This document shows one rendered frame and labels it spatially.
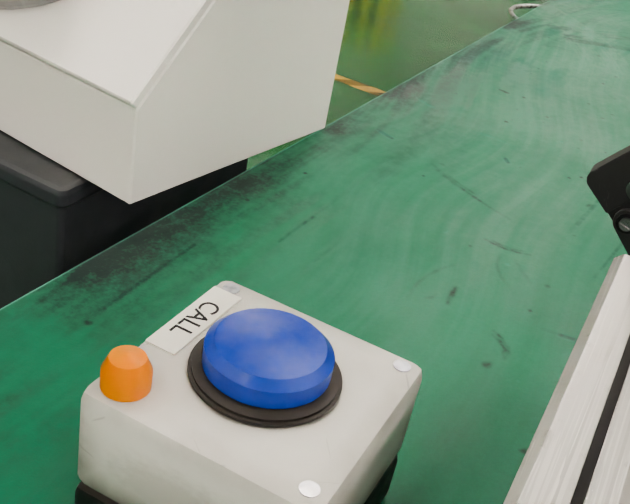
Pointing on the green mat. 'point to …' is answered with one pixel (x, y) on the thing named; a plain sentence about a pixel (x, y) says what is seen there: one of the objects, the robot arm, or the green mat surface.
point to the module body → (599, 405)
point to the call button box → (245, 425)
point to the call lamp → (126, 374)
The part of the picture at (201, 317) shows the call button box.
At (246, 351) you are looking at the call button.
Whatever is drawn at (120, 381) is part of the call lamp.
